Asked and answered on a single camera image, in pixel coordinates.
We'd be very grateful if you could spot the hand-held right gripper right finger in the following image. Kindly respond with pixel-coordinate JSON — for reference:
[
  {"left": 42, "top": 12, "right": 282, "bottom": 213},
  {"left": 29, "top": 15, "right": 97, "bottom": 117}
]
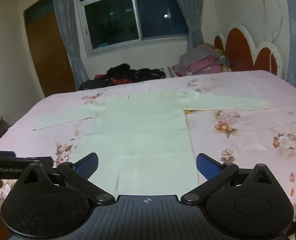
[{"left": 181, "top": 152, "right": 275, "bottom": 205}]

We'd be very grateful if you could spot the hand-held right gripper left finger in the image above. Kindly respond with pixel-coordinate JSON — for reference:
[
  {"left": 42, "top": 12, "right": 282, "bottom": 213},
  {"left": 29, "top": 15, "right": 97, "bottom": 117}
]
[{"left": 20, "top": 152, "right": 115, "bottom": 205}]

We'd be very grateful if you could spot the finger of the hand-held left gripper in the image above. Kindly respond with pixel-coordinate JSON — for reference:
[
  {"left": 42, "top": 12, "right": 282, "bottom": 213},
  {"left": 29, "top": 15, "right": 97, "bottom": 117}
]
[{"left": 26, "top": 156, "right": 55, "bottom": 168}]

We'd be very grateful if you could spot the pale green long-sleeved shirt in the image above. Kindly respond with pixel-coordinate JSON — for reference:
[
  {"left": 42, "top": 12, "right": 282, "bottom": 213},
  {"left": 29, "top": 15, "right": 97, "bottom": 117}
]
[{"left": 33, "top": 89, "right": 268, "bottom": 197}]

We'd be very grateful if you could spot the pile of black clothes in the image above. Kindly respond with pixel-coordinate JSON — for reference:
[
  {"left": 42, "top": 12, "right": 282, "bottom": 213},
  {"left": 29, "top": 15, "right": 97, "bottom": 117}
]
[{"left": 78, "top": 63, "right": 166, "bottom": 90}]

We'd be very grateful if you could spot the stack of folded clothes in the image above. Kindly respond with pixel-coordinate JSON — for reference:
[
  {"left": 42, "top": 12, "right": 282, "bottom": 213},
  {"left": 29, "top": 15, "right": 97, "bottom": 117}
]
[{"left": 173, "top": 44, "right": 232, "bottom": 77}]

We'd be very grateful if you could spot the bed with pink floral sheet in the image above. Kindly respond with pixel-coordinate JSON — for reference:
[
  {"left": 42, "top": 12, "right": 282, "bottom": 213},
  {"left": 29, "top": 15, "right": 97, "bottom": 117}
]
[{"left": 0, "top": 70, "right": 296, "bottom": 222}]

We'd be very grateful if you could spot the red garment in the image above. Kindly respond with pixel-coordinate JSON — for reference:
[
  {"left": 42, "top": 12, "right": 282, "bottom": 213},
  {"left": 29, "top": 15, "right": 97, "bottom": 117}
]
[{"left": 109, "top": 78, "right": 135, "bottom": 85}]

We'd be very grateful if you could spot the striped blanket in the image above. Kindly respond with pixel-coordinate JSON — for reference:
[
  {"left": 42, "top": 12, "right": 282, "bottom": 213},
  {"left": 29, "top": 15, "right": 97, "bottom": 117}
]
[{"left": 160, "top": 66, "right": 181, "bottom": 78}]

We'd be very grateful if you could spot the brown wooden door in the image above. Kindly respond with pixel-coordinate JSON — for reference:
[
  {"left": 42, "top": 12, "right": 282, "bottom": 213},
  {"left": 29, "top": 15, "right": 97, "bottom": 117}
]
[{"left": 23, "top": 0, "right": 77, "bottom": 98}]

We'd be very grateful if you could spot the red and white scalloped headboard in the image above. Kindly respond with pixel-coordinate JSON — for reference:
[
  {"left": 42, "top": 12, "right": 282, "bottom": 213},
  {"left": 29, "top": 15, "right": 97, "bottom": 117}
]
[{"left": 214, "top": 24, "right": 284, "bottom": 77}]

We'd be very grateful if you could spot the grey-blue curtain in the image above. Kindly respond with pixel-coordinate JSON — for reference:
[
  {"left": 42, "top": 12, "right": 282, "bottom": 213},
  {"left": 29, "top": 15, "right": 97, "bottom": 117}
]
[
  {"left": 170, "top": 0, "right": 205, "bottom": 49},
  {"left": 49, "top": 0, "right": 90, "bottom": 90}
]

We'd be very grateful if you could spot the white-framed sliding window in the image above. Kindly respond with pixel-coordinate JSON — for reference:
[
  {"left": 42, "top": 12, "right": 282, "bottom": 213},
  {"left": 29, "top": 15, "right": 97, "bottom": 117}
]
[{"left": 74, "top": 0, "right": 189, "bottom": 55}]

